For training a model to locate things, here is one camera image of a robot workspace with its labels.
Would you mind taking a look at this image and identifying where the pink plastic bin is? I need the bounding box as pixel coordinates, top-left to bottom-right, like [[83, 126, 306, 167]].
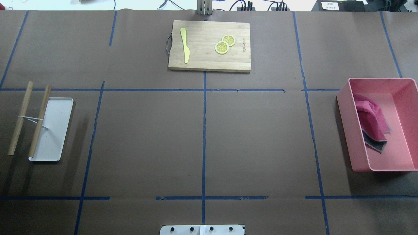
[[336, 78, 418, 172]]

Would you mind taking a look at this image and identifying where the rear lemon slice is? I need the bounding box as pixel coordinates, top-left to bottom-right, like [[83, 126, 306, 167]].
[[221, 34, 236, 47]]

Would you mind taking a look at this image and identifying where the yellow plastic knife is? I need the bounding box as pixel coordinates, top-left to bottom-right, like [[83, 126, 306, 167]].
[[180, 28, 190, 64]]

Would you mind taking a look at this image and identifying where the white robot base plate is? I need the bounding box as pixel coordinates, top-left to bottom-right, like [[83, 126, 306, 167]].
[[159, 224, 246, 235]]

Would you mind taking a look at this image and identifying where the lemon slice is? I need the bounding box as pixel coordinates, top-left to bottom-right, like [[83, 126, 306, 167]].
[[214, 40, 230, 55], [221, 34, 236, 47]]

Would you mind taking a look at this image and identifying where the black box with label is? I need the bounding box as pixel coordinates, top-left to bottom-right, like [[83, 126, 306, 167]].
[[311, 0, 366, 12]]

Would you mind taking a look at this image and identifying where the aluminium frame post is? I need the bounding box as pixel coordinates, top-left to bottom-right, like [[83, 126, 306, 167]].
[[196, 0, 213, 15]]

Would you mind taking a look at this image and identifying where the bamboo cutting board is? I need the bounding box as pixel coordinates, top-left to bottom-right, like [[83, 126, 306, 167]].
[[168, 20, 252, 73]]

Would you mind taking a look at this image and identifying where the magenta cleaning cloth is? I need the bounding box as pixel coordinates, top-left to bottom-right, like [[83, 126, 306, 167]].
[[353, 94, 392, 154]]

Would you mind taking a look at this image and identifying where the white towel rack stand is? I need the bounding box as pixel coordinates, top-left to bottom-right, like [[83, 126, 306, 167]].
[[7, 81, 75, 162]]

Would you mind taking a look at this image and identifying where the front lemon slice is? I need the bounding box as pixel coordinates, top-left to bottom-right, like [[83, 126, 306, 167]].
[[214, 40, 230, 55]]

